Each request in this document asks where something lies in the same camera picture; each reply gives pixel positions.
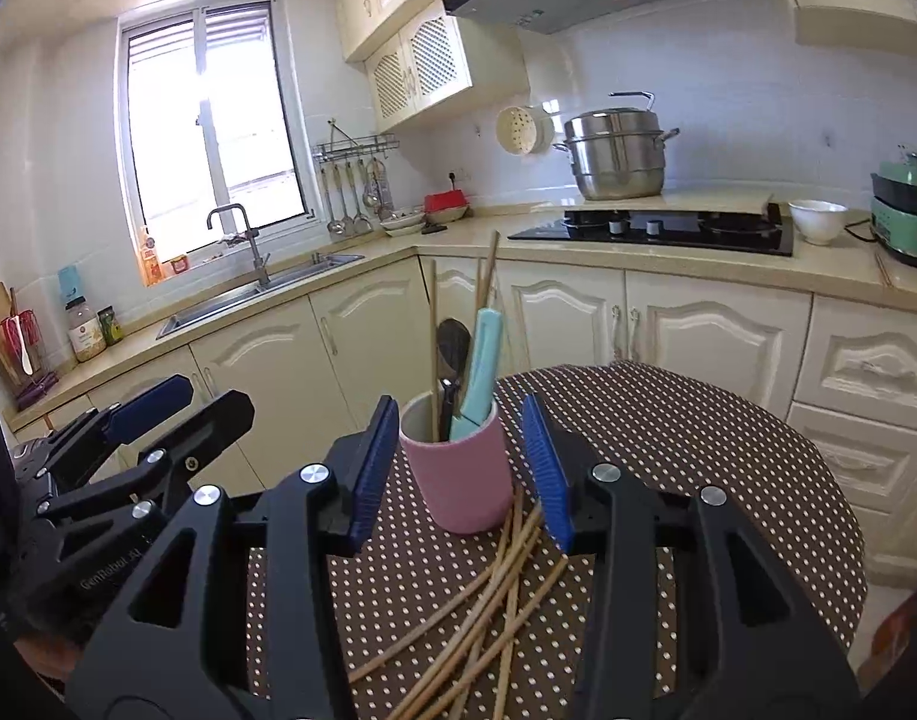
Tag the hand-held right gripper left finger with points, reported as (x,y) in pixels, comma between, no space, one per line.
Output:
(372,480)

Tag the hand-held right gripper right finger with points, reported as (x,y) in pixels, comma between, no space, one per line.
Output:
(548,480)

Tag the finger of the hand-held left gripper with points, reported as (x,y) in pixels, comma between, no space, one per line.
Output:
(211,420)
(147,405)

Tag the pink cup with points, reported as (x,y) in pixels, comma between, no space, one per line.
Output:
(458,480)

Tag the group of wooden chopsticks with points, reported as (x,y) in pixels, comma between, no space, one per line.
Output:
(512,585)

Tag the light blue sheathed knife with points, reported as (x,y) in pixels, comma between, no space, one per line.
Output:
(479,367)

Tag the metal spoon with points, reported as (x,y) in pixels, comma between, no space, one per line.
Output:
(452,349)

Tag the wooden chopstick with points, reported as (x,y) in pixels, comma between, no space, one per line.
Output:
(433,330)
(481,285)
(884,270)
(492,262)

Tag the holder with red utensils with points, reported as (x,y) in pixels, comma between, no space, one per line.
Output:
(23,337)

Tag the person's left hand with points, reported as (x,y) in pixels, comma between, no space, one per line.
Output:
(50,656)

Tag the small green jar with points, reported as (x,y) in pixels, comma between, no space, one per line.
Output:
(110,328)

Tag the bottles beside window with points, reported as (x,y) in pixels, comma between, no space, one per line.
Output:
(87,337)

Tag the purple object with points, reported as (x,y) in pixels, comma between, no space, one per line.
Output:
(38,390)

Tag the stainless steel sink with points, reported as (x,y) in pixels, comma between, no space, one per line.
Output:
(218,304)

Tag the orange bottle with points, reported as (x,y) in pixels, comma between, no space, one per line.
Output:
(151,262)

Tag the polka dot round table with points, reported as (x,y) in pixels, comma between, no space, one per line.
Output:
(691,465)

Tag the small red lidded jar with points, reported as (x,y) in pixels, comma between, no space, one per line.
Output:
(179,265)

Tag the metal faucet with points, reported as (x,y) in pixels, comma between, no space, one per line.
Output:
(260,262)

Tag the cream lower kitchen cabinets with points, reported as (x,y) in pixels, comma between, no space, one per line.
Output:
(691,330)

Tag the hanging metal ladle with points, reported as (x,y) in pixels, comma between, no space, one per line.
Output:
(335,225)

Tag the hanging metal spatula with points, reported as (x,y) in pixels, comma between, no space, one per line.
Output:
(362,225)

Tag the black gas stove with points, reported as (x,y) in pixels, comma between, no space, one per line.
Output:
(578,232)

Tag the beige kitchen countertop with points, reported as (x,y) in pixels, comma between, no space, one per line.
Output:
(503,229)

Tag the white dish with food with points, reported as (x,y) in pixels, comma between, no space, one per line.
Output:
(402,223)

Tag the hanging metal skimmer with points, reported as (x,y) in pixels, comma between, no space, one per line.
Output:
(372,196)

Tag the white framed window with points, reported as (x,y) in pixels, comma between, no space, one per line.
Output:
(203,127)

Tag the hanging slotted spoon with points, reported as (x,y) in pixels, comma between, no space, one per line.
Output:
(386,195)

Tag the red container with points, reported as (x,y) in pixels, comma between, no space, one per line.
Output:
(445,202)

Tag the stainless steel steamer pot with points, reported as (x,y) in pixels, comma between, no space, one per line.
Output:
(616,157)

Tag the beige board under pot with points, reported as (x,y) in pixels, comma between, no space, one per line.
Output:
(728,202)

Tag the cream perforated steamer plate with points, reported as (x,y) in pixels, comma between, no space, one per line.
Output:
(518,131)

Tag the white bowl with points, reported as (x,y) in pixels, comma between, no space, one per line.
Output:
(817,225)

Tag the dark brown object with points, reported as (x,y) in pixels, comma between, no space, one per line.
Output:
(908,637)

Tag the green electric cooker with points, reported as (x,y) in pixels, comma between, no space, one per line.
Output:
(908,225)

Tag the light blue wall holder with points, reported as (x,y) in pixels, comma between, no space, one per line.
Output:
(70,281)

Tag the metal wall utensil rack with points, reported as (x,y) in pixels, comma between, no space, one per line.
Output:
(353,144)

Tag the white wall socket with plug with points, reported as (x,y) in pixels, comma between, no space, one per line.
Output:
(455,178)

